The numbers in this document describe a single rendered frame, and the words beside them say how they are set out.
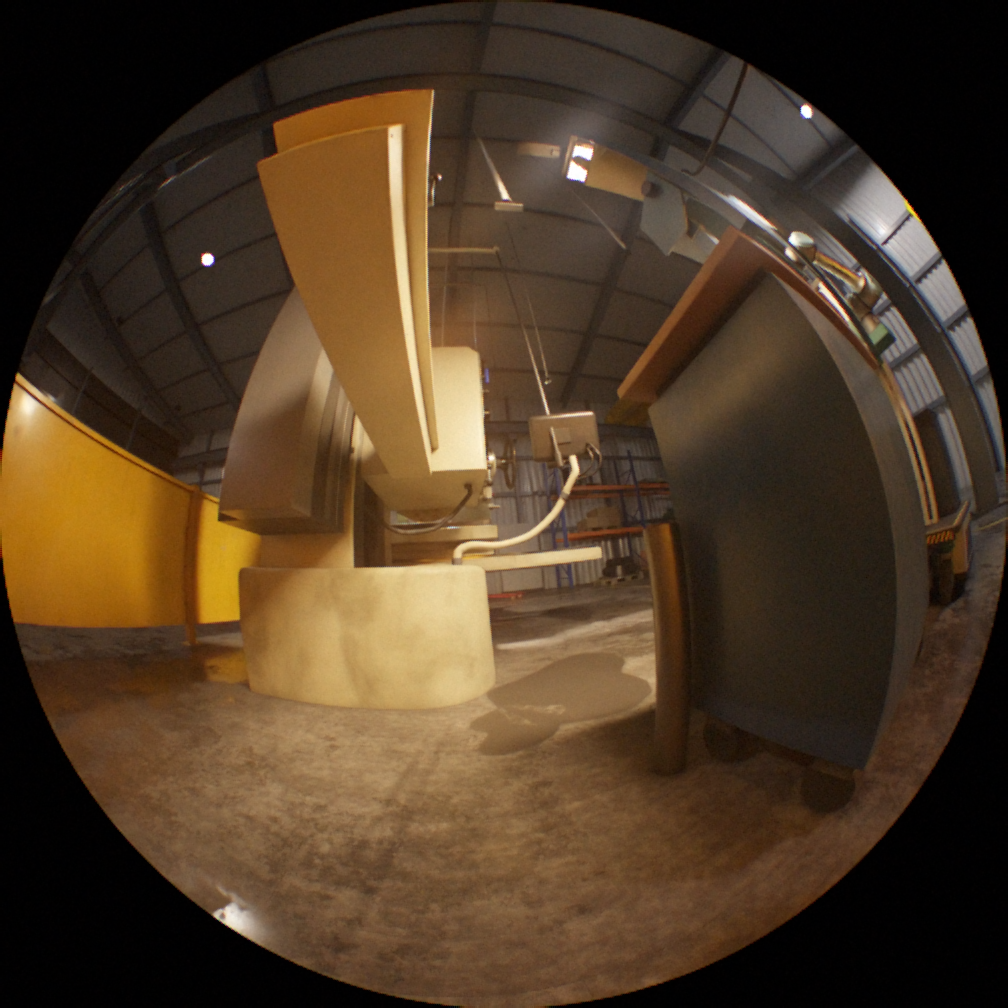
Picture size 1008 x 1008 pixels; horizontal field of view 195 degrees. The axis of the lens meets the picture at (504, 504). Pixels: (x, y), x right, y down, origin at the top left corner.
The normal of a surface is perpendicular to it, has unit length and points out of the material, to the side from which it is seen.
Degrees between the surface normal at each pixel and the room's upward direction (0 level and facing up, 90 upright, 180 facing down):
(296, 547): 90
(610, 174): 180
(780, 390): 90
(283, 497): 90
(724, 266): 180
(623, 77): 169
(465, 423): 90
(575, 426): 110
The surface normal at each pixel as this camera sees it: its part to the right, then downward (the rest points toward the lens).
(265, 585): 0.15, -0.26
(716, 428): -0.99, 0.07
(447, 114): 0.12, 0.90
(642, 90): 0.07, 1.00
